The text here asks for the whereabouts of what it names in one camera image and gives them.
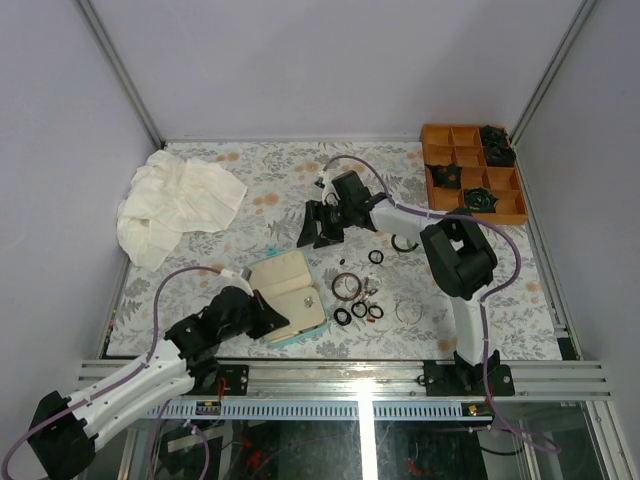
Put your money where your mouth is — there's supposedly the black green scrunchie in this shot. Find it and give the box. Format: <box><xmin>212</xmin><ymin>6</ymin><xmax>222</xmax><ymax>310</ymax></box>
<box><xmin>463</xmin><ymin>187</ymin><xmax>498</xmax><ymax>213</ymax></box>

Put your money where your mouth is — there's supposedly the black scrunchie top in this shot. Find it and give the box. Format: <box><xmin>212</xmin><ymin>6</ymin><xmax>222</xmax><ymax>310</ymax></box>
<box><xmin>479</xmin><ymin>125</ymin><xmax>510</xmax><ymax>147</ymax></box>

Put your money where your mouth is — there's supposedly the white crumpled cloth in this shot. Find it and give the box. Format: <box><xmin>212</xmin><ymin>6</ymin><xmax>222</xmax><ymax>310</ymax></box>
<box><xmin>116</xmin><ymin>150</ymin><xmax>248</xmax><ymax>272</ymax></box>

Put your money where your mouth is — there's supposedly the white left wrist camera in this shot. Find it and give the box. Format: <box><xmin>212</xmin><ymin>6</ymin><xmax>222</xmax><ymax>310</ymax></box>
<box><xmin>219</xmin><ymin>268</ymin><xmax>253</xmax><ymax>296</ymax></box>

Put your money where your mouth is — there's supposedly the wooden compartment tray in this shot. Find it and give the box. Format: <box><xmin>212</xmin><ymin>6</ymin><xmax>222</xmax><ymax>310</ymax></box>
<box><xmin>420</xmin><ymin>124</ymin><xmax>528</xmax><ymax>226</ymax></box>

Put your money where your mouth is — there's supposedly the black hair tie double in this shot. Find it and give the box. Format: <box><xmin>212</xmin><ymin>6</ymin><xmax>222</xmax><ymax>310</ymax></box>
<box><xmin>333</xmin><ymin>308</ymin><xmax>352</xmax><ymax>326</ymax></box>

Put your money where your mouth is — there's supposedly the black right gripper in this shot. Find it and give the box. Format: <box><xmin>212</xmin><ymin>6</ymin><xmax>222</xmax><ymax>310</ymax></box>
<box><xmin>297</xmin><ymin>200</ymin><xmax>355</xmax><ymax>249</ymax></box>

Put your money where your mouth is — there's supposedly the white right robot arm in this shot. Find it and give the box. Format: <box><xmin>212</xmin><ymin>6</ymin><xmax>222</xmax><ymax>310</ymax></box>
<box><xmin>297</xmin><ymin>171</ymin><xmax>497</xmax><ymax>395</ymax></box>

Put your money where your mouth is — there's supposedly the teal jewelry box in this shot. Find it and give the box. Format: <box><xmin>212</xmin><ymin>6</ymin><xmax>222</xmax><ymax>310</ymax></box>
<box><xmin>249</xmin><ymin>250</ymin><xmax>327</xmax><ymax>347</ymax></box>

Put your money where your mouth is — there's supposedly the aluminium rail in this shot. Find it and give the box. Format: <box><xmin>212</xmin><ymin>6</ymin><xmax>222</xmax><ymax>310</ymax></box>
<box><xmin>74</xmin><ymin>357</ymin><xmax>614</xmax><ymax>401</ymax></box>

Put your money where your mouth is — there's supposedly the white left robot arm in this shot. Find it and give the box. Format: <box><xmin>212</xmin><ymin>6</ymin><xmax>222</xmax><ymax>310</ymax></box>
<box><xmin>27</xmin><ymin>286</ymin><xmax>290</xmax><ymax>479</ymax></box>

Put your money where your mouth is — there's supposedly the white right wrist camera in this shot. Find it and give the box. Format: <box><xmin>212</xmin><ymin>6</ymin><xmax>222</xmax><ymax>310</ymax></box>
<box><xmin>314</xmin><ymin>171</ymin><xmax>339</xmax><ymax>206</ymax></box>

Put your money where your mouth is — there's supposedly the thin silver bangle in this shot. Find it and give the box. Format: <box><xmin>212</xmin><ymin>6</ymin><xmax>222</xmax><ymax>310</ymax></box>
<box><xmin>394</xmin><ymin>299</ymin><xmax>424</xmax><ymax>326</ymax></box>

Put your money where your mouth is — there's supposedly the large black bangle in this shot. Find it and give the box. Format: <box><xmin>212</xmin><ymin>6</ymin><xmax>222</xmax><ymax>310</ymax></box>
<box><xmin>391</xmin><ymin>235</ymin><xmax>419</xmax><ymax>253</ymax></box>

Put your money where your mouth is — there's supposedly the dark purple bangle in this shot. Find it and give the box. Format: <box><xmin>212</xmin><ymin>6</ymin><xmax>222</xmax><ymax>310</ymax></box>
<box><xmin>331</xmin><ymin>272</ymin><xmax>362</xmax><ymax>302</ymax></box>

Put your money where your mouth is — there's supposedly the black orange scrunchie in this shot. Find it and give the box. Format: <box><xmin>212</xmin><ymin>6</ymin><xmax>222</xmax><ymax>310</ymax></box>
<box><xmin>426</xmin><ymin>163</ymin><xmax>462</xmax><ymax>190</ymax></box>

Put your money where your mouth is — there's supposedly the floral table mat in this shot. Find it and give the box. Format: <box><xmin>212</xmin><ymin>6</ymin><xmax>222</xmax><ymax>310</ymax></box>
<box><xmin>119</xmin><ymin>140</ymin><xmax>559</xmax><ymax>361</ymax></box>

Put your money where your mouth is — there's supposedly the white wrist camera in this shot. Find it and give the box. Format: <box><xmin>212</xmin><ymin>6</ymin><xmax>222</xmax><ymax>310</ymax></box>
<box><xmin>314</xmin><ymin>171</ymin><xmax>339</xmax><ymax>206</ymax></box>
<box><xmin>219</xmin><ymin>268</ymin><xmax>253</xmax><ymax>296</ymax></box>

